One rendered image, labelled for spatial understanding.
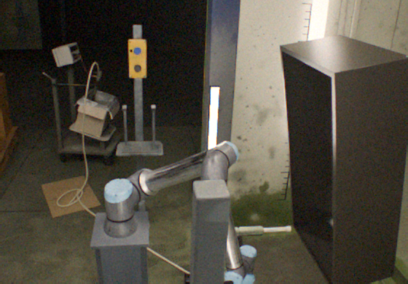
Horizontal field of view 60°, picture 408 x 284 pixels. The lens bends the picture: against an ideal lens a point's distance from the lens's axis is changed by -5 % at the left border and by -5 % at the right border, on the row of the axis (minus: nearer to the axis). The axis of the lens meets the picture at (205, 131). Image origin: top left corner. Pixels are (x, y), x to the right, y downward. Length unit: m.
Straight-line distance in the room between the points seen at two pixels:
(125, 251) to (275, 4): 1.75
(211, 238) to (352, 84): 1.08
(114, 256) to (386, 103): 1.53
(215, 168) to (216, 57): 1.02
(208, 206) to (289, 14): 2.12
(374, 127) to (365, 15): 1.30
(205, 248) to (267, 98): 2.11
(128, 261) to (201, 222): 1.58
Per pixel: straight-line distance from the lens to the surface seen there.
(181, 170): 1.85
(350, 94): 1.52
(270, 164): 2.83
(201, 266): 0.59
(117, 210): 1.98
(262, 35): 2.50
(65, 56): 4.17
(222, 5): 2.41
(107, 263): 2.12
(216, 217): 0.53
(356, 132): 1.61
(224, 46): 2.44
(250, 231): 2.27
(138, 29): 2.58
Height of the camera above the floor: 1.91
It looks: 22 degrees down
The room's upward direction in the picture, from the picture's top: 3 degrees clockwise
